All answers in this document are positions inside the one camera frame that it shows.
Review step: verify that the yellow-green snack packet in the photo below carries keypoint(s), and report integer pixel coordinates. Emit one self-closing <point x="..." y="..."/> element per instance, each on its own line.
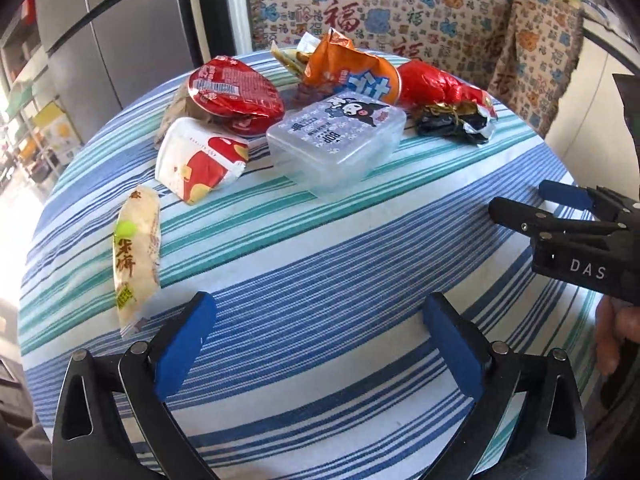
<point x="290" y="57"/>

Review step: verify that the orange snack bag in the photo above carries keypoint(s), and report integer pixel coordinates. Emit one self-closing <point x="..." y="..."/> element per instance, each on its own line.
<point x="340" y="62"/>

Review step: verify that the person's right hand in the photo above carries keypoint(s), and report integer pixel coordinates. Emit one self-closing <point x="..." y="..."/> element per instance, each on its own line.
<point x="610" y="335"/>

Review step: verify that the red plastic bag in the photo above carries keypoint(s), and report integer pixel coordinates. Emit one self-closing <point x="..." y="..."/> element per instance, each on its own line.
<point x="440" y="87"/>

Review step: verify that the black and gold wrapper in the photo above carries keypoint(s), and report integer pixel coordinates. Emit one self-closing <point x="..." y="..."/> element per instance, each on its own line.
<point x="450" y="122"/>

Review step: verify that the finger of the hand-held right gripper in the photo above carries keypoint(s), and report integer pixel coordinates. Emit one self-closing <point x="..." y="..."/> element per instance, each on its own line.
<point x="515" y="215"/>
<point x="562" y="192"/>

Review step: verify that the clear plastic lunch box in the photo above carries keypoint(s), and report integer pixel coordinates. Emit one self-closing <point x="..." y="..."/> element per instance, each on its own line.
<point x="335" y="150"/>

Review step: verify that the storage shelf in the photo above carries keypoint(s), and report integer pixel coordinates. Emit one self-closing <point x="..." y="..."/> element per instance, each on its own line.
<point x="35" y="110"/>

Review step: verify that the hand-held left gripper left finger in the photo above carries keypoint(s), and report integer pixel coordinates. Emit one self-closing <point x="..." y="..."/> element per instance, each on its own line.
<point x="182" y="345"/>

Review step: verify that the white rice cracker packet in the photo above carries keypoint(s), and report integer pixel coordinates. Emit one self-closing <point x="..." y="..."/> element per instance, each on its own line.
<point x="137" y="260"/>

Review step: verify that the printed sofa blanket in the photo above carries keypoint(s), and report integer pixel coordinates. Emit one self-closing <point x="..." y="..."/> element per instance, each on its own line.
<point x="545" y="50"/>
<point x="400" y="10"/>

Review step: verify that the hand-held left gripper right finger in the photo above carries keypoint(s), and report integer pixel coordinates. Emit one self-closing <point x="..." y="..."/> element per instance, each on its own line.
<point x="450" y="347"/>

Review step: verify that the red instant noodle cup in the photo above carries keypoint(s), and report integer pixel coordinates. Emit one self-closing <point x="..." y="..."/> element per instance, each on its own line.
<point x="235" y="90"/>

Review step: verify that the white and red paper wrapper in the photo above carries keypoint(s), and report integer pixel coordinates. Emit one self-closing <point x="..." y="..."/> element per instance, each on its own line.
<point x="200" y="165"/>

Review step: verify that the grey refrigerator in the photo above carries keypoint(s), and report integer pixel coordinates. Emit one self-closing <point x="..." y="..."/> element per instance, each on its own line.
<point x="125" y="35"/>

